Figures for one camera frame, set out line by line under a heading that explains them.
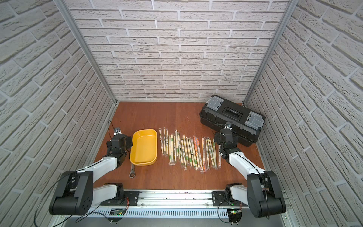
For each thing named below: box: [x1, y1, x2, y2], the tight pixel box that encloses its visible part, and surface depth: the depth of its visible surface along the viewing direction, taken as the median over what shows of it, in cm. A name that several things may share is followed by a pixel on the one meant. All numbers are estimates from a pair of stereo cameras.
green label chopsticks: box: [168, 134, 175, 166], surface depth 94 cm
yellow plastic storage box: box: [129, 129, 158, 166], surface depth 94 cm
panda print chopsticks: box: [158, 128, 165, 156], surface depth 97 cm
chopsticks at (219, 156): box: [217, 144, 222, 169], surface depth 89 cm
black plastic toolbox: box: [199, 94, 266, 147], surface depth 91 cm
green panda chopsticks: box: [163, 126, 169, 157], surface depth 97 cm
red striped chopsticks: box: [200, 136, 208, 173], surface depth 91 cm
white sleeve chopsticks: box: [185, 136, 194, 168], surface depth 94 cm
